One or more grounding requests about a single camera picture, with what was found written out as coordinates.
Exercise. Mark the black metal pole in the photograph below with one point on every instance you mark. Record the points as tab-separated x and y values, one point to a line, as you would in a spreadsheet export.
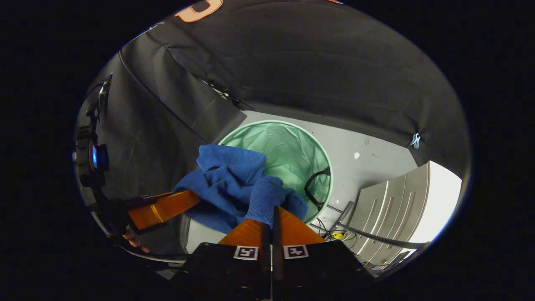
384	240

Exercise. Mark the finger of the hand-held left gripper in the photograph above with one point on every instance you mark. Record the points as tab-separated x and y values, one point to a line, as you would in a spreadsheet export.
167	209

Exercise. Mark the black backdrop cloth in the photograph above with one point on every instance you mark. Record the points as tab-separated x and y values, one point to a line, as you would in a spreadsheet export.
313	62

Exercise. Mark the green laundry hamper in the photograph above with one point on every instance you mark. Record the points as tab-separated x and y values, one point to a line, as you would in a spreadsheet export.
288	150

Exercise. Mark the grey ribbed metal panel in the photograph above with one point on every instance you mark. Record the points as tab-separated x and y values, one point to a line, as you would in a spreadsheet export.
393	205

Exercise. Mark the blue plastic clip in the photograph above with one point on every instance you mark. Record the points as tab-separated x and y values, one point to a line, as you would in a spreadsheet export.
415	140

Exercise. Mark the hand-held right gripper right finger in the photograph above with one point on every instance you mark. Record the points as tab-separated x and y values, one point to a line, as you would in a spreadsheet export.
278	267

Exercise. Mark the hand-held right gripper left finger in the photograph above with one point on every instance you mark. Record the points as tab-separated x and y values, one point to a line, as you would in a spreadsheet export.
266	271

